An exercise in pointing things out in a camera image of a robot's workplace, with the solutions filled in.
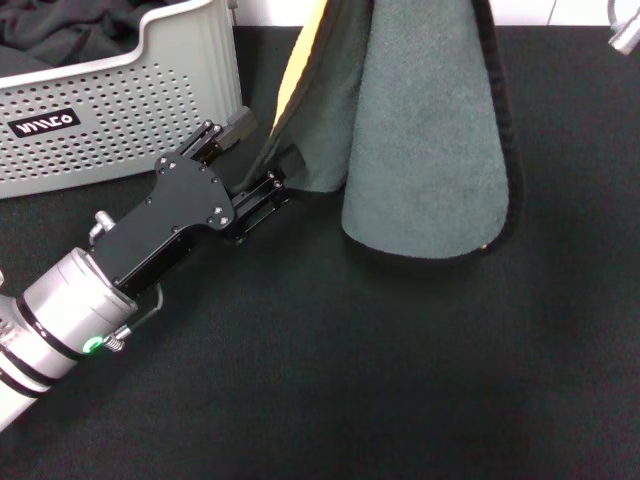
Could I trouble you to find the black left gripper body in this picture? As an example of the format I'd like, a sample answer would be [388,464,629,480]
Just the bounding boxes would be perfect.
[93,154,235,301]

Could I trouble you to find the yellow and grey towel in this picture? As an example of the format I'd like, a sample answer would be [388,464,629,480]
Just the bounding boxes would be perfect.
[233,0,527,267]

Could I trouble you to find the grey perforated storage box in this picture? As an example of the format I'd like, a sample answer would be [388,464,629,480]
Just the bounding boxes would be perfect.
[0,0,246,200]

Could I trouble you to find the black tablecloth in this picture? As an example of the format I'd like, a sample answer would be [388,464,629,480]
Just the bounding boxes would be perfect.
[0,24,640,480]

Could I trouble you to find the silver knurled connector plug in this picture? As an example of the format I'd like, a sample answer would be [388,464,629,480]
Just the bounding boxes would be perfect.
[87,211,116,248]

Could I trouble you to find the dark crumpled cloths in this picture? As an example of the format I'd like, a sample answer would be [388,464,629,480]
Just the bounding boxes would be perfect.
[0,0,156,67]

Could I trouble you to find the left gripper cable with plug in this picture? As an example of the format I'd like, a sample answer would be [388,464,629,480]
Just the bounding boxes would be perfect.
[101,283,167,352]

